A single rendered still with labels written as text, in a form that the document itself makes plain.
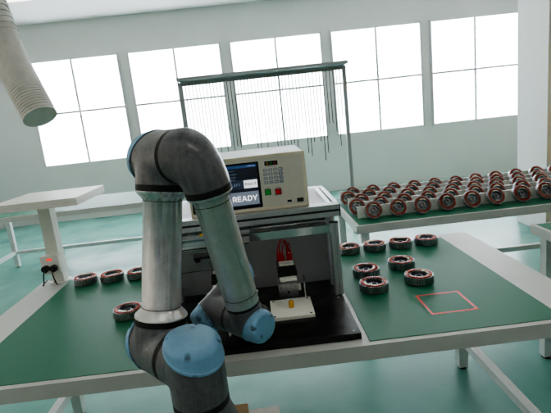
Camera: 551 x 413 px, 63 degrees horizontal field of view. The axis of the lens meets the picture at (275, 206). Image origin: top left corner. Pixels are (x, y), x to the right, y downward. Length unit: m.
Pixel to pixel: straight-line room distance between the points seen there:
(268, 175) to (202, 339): 0.84
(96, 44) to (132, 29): 0.65
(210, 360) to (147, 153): 0.43
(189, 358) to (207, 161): 0.37
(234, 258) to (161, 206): 0.19
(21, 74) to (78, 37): 5.97
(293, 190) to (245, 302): 0.75
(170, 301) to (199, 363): 0.17
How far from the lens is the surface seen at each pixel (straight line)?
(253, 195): 1.64
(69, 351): 1.73
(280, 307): 1.63
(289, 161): 1.63
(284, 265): 1.63
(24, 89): 2.51
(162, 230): 0.97
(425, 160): 8.49
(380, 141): 8.20
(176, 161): 0.87
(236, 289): 0.95
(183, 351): 0.91
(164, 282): 0.99
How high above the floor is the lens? 1.46
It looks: 12 degrees down
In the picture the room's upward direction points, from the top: 6 degrees counter-clockwise
